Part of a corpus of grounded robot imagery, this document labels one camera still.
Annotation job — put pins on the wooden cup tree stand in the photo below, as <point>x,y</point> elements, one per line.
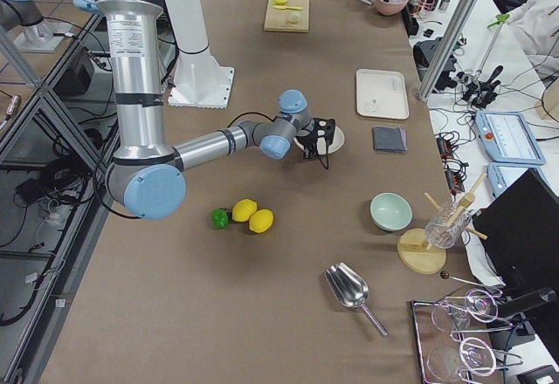
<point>422,257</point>

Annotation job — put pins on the teach pendant tablet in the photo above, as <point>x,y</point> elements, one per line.
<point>507,138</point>
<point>501,175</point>

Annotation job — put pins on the black monitor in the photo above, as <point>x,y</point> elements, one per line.
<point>521,226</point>

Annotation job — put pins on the clear glass on stand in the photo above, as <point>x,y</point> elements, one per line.
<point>447,226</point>

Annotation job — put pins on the mint green bowl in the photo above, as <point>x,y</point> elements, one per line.
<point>390,211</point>

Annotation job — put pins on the yellow plastic knife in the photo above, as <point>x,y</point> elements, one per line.
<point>287,7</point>

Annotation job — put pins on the white steamed bun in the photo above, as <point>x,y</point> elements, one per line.
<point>293,18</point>

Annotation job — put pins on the wire glass rack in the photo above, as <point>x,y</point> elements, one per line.
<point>452,337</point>

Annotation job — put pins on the green lime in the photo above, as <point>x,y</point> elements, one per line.
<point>220,218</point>

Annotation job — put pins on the yellow lemon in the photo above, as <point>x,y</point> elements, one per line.
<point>261,221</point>
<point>243,210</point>

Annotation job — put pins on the aluminium frame post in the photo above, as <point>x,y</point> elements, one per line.
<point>454,28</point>

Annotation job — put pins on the bamboo cutting board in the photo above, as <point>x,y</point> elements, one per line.
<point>275,20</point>

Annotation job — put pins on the cream rabbit tray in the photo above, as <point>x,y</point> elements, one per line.
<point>381,94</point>

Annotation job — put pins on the folded grey cloth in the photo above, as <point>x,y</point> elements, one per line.
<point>389,139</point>

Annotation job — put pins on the steel ice scoop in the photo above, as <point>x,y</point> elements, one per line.
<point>352,291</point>

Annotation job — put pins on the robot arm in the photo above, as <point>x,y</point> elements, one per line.
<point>160,55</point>
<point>38,34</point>

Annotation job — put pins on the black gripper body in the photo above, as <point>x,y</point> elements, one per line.
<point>308,141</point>

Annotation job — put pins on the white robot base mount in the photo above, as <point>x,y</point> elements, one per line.
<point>198,80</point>

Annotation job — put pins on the cream round plate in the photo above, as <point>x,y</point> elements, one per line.
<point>336,144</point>

